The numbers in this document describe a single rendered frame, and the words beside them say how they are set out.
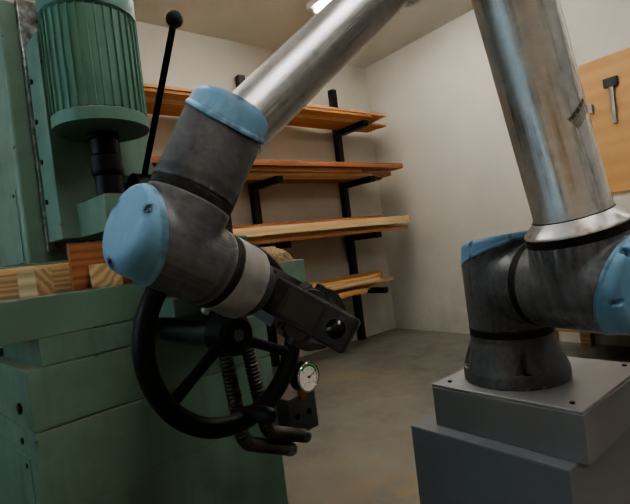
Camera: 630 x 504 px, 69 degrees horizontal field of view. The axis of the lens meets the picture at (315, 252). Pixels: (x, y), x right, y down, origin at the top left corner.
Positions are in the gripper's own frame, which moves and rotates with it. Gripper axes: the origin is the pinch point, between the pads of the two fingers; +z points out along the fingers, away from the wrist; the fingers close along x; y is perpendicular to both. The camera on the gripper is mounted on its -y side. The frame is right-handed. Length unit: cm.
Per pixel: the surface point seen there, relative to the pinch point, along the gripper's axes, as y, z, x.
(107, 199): 47, -22, 0
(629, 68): 70, 227, -224
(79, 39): 55, -37, -23
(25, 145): 73, -32, -1
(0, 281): 44, -31, 20
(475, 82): 181, 238, -217
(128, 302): 28.9, -17.7, 12.8
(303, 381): 18.3, 18.9, 14.0
